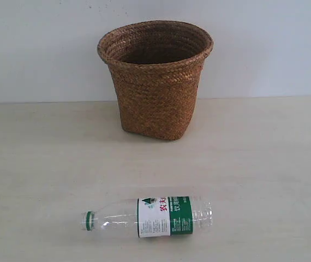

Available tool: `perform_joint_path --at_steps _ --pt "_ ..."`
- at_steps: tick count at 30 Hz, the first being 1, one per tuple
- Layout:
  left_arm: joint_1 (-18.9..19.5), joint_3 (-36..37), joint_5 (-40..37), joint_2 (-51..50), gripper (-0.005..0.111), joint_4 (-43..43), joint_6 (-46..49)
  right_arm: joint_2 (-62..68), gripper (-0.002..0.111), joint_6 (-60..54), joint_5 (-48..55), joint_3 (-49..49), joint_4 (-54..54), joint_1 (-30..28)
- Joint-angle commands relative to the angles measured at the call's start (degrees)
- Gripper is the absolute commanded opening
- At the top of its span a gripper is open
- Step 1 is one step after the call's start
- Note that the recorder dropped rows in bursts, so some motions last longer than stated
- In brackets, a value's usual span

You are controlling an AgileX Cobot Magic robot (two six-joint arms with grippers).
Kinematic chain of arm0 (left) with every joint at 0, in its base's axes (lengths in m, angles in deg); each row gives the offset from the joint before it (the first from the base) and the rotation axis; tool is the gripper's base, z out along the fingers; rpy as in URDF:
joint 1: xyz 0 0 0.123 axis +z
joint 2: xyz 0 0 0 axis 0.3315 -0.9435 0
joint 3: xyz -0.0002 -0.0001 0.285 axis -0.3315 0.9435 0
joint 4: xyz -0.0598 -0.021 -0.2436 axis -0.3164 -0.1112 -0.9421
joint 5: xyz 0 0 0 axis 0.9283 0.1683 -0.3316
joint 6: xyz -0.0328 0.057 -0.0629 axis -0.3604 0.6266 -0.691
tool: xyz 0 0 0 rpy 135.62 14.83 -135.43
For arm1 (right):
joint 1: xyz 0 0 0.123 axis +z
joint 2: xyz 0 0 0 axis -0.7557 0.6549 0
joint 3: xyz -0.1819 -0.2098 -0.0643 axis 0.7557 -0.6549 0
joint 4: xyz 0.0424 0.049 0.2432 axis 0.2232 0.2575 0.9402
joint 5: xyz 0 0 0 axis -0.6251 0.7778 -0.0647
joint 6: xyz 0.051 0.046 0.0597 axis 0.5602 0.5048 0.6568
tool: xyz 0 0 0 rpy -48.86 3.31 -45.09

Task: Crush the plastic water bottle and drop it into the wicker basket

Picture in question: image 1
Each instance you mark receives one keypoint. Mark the clear plastic bottle green label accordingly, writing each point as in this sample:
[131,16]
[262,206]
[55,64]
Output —
[151,217]

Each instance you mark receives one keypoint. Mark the brown woven straw basket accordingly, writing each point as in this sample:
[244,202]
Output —
[155,68]

